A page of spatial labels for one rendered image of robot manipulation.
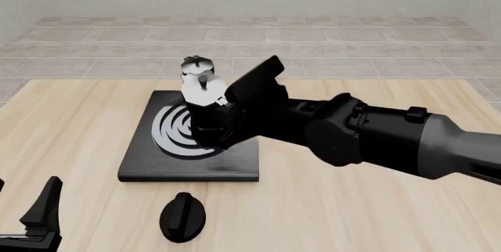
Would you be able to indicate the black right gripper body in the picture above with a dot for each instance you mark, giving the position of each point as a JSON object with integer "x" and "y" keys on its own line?
{"x": 260, "y": 111}

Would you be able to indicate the silver and black moka pot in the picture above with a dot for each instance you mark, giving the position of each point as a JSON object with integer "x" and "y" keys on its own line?
{"x": 203, "y": 95}
{"x": 197, "y": 65}

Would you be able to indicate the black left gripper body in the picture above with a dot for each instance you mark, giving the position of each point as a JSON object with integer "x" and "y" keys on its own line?
{"x": 27, "y": 243}

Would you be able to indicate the flat black stove plate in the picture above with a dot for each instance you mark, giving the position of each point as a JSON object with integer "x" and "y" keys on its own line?
{"x": 156, "y": 158}

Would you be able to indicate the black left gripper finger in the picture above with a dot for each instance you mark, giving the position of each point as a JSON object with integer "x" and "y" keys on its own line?
{"x": 44, "y": 208}
{"x": 1, "y": 184}

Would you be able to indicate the grey and black right robot arm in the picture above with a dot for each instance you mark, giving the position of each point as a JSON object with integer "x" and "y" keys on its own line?
{"x": 391, "y": 134}

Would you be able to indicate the round black stove knob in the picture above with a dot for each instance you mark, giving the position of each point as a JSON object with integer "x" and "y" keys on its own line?
{"x": 182, "y": 222}

